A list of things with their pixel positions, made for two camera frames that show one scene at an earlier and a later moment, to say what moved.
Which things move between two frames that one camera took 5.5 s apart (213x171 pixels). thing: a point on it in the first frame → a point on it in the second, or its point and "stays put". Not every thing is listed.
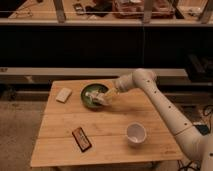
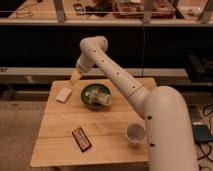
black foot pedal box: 202,128 stays put
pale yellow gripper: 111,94 → 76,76
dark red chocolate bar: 81,139 stays put
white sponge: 63,95 stays put
